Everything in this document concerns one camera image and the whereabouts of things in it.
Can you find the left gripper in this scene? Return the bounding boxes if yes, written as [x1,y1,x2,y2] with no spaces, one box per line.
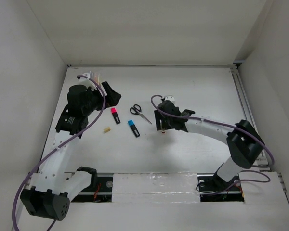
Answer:
[82,82,121,116]

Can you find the pink clear pen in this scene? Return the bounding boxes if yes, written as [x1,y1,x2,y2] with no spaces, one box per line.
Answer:
[93,73,100,83]

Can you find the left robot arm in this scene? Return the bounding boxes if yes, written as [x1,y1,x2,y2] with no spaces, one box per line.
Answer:
[20,79,121,221]

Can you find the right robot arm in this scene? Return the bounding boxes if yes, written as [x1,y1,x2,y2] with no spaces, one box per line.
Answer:
[154,99,264,191]

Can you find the blue cap black highlighter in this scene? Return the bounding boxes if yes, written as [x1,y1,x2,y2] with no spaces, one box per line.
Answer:
[128,120,140,138]

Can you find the pink cap black highlighter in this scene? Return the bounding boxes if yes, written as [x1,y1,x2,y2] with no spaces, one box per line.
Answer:
[110,107,121,124]

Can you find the beige eraser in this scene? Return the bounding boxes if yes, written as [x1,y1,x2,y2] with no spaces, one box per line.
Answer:
[104,127,111,133]

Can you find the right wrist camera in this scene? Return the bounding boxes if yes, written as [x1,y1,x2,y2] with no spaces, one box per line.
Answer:
[164,95,175,104]

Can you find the black handled scissors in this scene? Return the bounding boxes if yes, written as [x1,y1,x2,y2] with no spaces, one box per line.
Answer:
[130,104,152,125]

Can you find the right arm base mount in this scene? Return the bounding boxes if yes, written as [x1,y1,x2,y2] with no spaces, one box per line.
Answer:
[196,174,244,202]

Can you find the aluminium frame rail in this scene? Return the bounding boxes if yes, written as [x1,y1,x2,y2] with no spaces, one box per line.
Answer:
[230,63,271,172]

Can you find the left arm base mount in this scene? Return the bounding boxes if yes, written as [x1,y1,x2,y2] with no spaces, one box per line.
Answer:
[71,167,113,203]

